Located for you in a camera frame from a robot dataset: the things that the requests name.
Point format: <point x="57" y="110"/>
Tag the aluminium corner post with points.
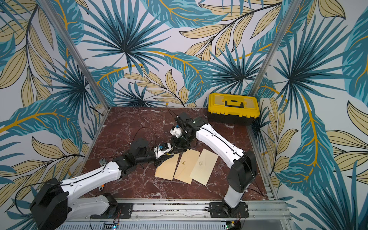
<point x="274" y="46"/>
<point x="64" y="34"/>

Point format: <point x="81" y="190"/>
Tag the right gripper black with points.
<point x="182" y="141"/>

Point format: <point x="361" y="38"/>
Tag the yellow black toolbox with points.
<point x="232" y="109"/>

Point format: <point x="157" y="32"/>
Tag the manila envelope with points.
<point x="167" y="169"/>
<point x="204" y="166"/>
<point x="186" y="165"/>

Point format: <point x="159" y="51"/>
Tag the left aluminium corner post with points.
<point x="64" y="34"/>

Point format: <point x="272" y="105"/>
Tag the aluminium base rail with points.
<point x="186" y="214"/>

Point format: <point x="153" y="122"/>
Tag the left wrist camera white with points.
<point x="162" y="149"/>

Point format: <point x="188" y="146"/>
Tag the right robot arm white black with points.
<point x="242" y="164"/>

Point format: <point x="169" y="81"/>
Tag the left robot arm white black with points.
<point x="58" y="201"/>

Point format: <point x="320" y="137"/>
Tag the right aluminium corner post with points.
<point x="274" y="46"/>

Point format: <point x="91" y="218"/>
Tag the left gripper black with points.
<point x="162" y="159"/>

